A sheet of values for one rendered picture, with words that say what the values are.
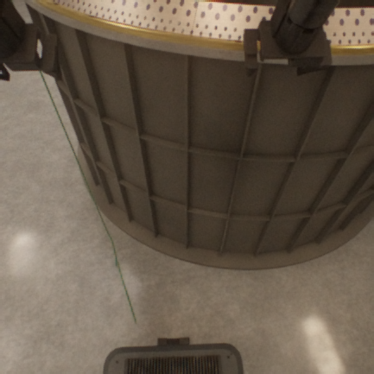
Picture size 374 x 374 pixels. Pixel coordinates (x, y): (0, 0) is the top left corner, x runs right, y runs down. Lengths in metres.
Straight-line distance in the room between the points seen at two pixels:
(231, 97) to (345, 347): 1.27
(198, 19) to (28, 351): 1.52
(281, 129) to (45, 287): 1.39
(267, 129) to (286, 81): 0.17
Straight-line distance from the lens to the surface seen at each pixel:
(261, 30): 0.52
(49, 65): 0.53
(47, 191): 2.11
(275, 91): 0.89
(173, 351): 1.24
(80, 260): 1.73
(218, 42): 0.78
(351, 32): 0.87
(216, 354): 1.24
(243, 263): 1.63
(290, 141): 1.02
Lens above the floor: 1.48
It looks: 51 degrees down
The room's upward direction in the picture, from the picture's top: straight up
